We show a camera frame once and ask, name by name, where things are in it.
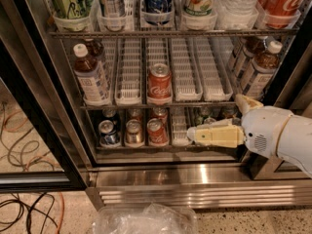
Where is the blue pepsi can front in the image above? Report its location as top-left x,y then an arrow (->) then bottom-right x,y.
98,120 -> 120,145

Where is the gold can front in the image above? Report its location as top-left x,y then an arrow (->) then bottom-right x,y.
126,119 -> 143,144

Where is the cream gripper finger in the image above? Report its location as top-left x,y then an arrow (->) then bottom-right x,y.
235,94 -> 263,115
187,119 -> 245,148

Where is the white shelf tray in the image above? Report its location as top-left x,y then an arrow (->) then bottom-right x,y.
115,39 -> 142,105
193,38 -> 232,102
170,107 -> 191,146
171,38 -> 203,101

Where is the white bottom shelf tray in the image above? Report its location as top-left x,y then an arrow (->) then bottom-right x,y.
170,107 -> 191,146

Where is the orange cable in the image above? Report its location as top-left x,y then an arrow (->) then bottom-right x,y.
0,109 -> 65,234

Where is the red coca-cola bottle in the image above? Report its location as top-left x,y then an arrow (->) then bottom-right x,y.
258,0 -> 303,29

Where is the green can front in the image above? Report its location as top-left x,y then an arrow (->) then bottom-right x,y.
199,117 -> 216,127

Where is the fridge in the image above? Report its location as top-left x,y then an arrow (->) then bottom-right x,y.
0,0 -> 312,209

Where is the black cable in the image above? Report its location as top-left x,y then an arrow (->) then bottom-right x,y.
0,100 -> 59,234

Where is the silver tall can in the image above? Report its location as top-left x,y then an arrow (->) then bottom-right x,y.
99,0 -> 125,18

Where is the tea bottle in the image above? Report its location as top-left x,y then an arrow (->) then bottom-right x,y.
227,36 -> 267,79
73,44 -> 108,102
85,39 -> 105,64
240,40 -> 283,98

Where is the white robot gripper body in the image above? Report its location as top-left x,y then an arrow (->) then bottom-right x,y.
242,106 -> 293,158

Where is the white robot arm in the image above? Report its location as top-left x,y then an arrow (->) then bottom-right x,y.
187,94 -> 312,177

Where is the red can front bottom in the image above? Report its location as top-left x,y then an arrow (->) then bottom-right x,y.
147,118 -> 168,144

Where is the red cola can middle shelf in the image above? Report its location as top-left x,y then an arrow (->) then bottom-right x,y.
148,63 -> 172,98

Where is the clear plastic bin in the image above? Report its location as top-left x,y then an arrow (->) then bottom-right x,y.
93,203 -> 198,234

